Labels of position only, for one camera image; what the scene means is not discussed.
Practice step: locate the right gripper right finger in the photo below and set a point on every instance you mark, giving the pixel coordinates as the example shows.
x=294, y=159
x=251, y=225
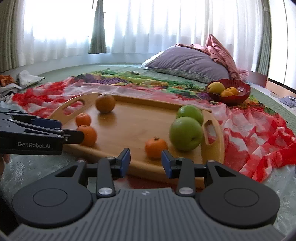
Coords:
x=185, y=170

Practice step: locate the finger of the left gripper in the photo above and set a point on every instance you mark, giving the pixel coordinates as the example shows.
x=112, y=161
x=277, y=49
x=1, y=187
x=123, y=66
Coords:
x=12, y=130
x=9, y=114

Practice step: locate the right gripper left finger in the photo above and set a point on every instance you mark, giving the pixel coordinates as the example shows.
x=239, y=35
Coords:
x=108, y=169

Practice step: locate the small mandarin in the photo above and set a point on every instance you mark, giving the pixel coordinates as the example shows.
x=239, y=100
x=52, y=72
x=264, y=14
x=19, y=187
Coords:
x=90, y=135
x=154, y=147
x=83, y=119

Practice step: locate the green apple front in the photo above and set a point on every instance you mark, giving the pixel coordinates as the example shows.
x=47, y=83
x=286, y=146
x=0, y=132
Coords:
x=185, y=133

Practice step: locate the green apple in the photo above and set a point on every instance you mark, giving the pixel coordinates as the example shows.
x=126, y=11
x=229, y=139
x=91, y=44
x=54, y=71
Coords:
x=185, y=133
x=191, y=111

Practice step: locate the large brownish orange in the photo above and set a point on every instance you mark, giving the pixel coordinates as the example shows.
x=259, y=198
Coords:
x=105, y=103

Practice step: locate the person hand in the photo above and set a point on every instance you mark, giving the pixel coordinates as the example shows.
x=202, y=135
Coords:
x=4, y=159

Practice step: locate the pale snowflake sheer cloth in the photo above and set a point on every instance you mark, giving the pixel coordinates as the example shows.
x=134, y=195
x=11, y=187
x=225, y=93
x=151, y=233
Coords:
x=282, y=185

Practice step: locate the wooden serving tray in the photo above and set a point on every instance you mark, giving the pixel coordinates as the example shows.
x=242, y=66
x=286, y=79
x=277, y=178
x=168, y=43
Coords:
x=130, y=125

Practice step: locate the orange cloth on floor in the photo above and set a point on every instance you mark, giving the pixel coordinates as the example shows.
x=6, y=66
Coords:
x=6, y=80

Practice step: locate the white plastic bag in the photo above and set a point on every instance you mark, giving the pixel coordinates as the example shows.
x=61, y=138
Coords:
x=26, y=79

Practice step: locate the red white sheer scarf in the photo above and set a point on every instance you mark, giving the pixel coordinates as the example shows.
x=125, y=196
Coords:
x=44, y=99

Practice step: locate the orange in bowl front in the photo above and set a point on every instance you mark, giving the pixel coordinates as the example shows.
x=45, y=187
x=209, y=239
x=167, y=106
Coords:
x=226, y=93

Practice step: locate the orange in bowl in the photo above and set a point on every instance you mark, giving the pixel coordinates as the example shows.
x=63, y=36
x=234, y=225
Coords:
x=233, y=90
x=226, y=93

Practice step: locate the yellow pear in bowl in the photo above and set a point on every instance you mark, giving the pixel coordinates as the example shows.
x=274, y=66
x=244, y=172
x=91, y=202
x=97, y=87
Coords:
x=216, y=88

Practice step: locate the colourful floral scarf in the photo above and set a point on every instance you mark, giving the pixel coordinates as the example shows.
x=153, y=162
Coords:
x=186, y=91

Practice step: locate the orange in bowl rear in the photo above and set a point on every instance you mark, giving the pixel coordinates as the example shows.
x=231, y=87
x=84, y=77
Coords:
x=233, y=90

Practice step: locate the white sheer curtain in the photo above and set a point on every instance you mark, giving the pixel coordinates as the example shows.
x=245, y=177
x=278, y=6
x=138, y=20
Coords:
x=57, y=29

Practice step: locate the green curtain left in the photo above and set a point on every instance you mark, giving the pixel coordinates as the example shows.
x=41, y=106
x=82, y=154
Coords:
x=97, y=41

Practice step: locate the green curtain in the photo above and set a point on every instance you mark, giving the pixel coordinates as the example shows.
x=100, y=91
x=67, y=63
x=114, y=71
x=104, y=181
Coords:
x=263, y=60
x=97, y=41

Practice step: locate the red glass fruit bowl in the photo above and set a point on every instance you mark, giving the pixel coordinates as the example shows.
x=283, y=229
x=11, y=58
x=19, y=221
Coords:
x=243, y=89

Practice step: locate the purple pillow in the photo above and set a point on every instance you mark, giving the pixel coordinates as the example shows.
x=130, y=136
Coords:
x=188, y=63

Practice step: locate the pink satin pillow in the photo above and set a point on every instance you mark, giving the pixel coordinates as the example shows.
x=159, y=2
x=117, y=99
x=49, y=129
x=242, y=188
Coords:
x=220, y=55

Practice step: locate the lavender cloth on floor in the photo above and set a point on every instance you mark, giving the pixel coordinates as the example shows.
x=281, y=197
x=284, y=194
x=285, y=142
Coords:
x=289, y=101

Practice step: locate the green curtain right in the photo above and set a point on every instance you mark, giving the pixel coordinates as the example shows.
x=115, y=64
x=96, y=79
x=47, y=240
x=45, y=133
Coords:
x=263, y=60

